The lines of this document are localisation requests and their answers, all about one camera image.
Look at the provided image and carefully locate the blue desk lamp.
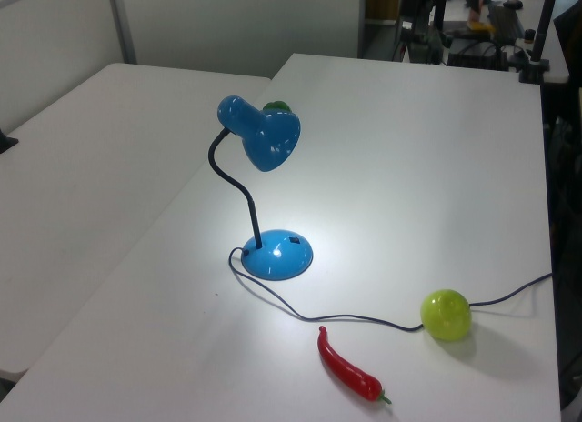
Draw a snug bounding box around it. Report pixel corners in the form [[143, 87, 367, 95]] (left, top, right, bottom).
[[207, 94, 315, 283]]

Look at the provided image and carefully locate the green bell pepper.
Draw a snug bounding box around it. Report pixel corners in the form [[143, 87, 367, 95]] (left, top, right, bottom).
[[262, 99, 292, 116]]

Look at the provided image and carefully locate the red chili pepper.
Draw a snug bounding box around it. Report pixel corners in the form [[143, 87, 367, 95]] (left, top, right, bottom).
[[316, 325, 394, 407]]

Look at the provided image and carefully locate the green apple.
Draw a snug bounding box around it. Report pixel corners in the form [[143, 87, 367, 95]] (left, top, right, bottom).
[[419, 288, 473, 343]]

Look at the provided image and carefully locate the black equipment stack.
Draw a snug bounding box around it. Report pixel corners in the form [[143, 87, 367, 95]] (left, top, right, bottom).
[[396, 0, 511, 71]]

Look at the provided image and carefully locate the black pole with table clamp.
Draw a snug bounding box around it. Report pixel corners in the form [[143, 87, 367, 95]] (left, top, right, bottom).
[[517, 0, 559, 85]]

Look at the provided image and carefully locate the dark lamp power cable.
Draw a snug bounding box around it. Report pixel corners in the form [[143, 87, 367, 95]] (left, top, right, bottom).
[[227, 246, 554, 335]]

